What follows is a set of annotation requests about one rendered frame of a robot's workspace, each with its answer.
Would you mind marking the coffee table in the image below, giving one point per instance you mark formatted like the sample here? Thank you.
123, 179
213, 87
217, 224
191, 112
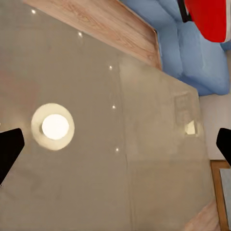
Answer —
110, 142

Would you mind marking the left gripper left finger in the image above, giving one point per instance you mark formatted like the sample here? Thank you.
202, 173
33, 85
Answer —
11, 144

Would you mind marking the radio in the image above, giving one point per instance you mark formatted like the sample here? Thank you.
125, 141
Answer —
212, 17

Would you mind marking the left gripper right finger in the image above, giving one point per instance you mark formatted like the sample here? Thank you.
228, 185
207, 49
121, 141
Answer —
224, 143

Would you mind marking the sofa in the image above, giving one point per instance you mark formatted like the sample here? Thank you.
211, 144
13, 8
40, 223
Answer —
183, 52

